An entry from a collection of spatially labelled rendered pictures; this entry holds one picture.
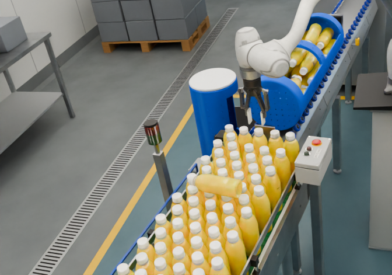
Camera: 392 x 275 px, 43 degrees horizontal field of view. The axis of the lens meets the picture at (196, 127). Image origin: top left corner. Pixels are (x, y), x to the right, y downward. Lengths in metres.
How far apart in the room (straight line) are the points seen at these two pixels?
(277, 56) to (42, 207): 2.65
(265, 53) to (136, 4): 4.29
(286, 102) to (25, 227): 2.30
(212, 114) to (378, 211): 1.08
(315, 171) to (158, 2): 4.22
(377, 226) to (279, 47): 1.51
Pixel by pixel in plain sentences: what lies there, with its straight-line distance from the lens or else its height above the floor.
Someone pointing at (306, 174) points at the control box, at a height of 1.05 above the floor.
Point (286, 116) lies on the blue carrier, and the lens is 2.42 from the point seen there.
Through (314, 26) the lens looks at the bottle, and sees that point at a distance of 3.01.
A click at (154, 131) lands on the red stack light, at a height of 1.23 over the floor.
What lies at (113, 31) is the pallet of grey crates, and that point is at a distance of 6.35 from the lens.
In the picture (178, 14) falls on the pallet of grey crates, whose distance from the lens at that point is 5.89.
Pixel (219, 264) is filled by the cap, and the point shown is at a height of 1.11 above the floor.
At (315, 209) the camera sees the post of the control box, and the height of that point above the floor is 0.80.
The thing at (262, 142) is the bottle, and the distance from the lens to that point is 2.23.
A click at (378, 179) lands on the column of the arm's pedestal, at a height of 0.53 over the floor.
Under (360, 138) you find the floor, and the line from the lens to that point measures 4.10.
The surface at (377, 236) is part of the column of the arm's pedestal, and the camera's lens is 3.13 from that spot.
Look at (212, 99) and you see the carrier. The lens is 2.79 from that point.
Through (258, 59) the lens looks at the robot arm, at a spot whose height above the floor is 1.52.
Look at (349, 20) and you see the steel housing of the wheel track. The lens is 3.79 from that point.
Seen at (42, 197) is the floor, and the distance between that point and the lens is 4.15.
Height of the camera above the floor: 2.31
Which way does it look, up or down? 31 degrees down
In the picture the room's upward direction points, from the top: 11 degrees counter-clockwise
